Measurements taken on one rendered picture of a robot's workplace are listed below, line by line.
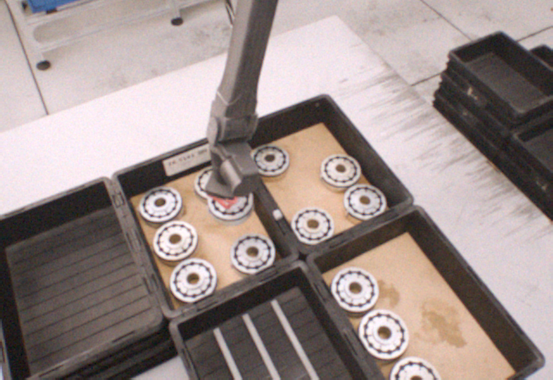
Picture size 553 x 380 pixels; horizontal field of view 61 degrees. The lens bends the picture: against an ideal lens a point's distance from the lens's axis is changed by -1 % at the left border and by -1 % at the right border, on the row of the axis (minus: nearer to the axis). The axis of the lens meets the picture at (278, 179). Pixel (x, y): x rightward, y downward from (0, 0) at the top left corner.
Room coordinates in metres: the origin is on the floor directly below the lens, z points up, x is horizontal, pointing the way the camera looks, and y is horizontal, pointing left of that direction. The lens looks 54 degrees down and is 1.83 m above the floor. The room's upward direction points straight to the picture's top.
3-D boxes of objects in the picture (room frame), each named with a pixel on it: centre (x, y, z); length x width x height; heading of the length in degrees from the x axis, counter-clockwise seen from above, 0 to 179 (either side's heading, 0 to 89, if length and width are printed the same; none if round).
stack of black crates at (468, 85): (1.44, -0.90, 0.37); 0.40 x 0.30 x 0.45; 30
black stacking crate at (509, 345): (0.35, -0.28, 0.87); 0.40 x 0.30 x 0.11; 28
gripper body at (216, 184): (0.59, 0.11, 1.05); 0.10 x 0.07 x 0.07; 162
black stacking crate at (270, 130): (0.70, -0.09, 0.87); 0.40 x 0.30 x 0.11; 28
